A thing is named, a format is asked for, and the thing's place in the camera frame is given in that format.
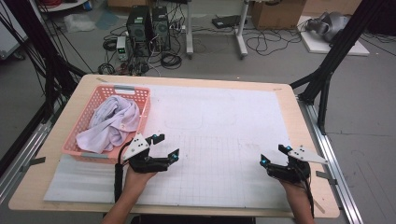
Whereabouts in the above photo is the loose black floor cable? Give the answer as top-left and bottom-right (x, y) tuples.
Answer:
(246, 27), (303, 57)

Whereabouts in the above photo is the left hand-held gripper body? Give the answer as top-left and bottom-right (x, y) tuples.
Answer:
(121, 133), (172, 175)

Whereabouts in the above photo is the grey rounded machine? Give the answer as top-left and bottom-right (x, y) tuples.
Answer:
(304, 11), (351, 43)

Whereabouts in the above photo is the black flat device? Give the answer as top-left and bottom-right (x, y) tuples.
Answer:
(211, 14), (247, 30)

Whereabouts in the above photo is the clear plastic bag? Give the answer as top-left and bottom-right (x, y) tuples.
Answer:
(64, 13), (96, 34)

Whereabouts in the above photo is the pink plastic basket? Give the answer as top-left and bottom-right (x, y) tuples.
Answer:
(61, 84), (152, 165)

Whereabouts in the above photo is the black metal frame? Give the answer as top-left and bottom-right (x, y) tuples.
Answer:
(0, 0), (89, 175)
(289, 0), (396, 135)

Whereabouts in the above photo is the white grid mat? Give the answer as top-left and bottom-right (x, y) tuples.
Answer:
(43, 83), (297, 210)

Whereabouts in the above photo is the black computer tower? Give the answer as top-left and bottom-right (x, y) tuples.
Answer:
(125, 5), (151, 58)
(151, 6), (172, 52)

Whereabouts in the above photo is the white floor board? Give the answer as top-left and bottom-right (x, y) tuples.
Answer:
(297, 15), (371, 57)

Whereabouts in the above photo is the grey metal bracket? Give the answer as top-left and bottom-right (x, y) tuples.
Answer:
(28, 156), (47, 166)
(315, 170), (338, 185)

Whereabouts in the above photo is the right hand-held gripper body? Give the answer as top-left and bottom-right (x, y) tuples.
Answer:
(266, 145), (329, 185)

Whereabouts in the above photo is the white bench power supply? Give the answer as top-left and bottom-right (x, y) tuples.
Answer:
(116, 35), (129, 62)

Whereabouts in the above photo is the coiled black cable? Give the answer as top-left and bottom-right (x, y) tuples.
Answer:
(160, 52), (183, 70)
(97, 63), (116, 76)

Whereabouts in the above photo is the person's right hand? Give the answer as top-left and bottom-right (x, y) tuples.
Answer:
(278, 180), (311, 200)

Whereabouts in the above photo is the aluminium rail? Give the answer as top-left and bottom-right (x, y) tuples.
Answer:
(0, 102), (64, 204)
(297, 97), (364, 224)

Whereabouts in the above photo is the white metal desk frame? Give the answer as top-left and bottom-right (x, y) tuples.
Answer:
(185, 0), (250, 60)

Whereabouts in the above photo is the person's left hand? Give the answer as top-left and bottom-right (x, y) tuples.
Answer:
(123, 166), (157, 195)

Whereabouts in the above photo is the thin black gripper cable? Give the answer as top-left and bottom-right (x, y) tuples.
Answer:
(297, 164), (316, 218)

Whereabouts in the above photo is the lilac printed cloth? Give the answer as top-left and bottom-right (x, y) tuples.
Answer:
(75, 94), (142, 155)

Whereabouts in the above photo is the brown cardboard box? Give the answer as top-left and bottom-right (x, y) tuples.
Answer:
(250, 0), (307, 31)

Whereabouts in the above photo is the black sleeved gripper cable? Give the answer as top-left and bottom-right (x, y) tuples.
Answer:
(113, 139), (134, 203)

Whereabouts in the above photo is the beige tape strip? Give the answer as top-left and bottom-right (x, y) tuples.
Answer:
(312, 199), (327, 215)

